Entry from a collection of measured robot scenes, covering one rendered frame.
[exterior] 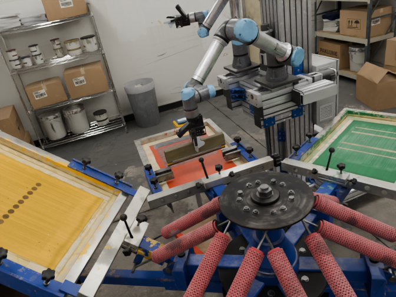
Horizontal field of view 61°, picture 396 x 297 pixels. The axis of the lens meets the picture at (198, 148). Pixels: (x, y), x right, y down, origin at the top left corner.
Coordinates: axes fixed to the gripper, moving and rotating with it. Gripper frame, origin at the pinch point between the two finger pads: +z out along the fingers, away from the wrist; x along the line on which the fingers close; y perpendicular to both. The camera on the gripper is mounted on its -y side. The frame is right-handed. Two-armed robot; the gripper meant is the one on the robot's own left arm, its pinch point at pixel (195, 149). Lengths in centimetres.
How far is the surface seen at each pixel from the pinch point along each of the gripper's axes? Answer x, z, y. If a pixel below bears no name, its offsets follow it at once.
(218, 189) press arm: -37.2, 4.8, -1.0
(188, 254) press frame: -70, 5, -27
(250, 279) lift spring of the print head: -105, -12, -16
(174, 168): 9.9, 13.4, -13.0
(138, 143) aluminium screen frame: 52, 10, -27
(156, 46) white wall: 366, 6, 56
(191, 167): 4.2, 13.4, -3.4
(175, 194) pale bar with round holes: -27.8, 6.0, -20.9
